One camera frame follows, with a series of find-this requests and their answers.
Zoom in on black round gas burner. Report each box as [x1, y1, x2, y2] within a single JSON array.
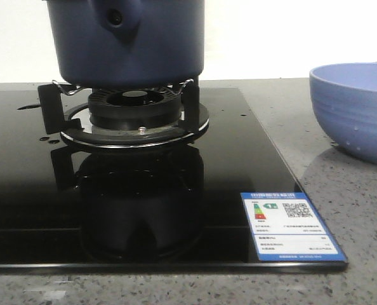
[[88, 90, 182, 130]]

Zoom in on dark blue cooking pot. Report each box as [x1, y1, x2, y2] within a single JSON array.
[[46, 1, 205, 88]]

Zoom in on blue white energy label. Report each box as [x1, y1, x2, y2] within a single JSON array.
[[241, 192, 347, 262]]

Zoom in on light blue plastic bowl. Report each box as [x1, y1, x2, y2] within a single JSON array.
[[309, 62, 377, 164]]

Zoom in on black metal pot support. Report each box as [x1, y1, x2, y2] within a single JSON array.
[[37, 78, 209, 150]]

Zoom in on black glass gas stove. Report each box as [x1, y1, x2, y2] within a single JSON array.
[[0, 88, 348, 273]]

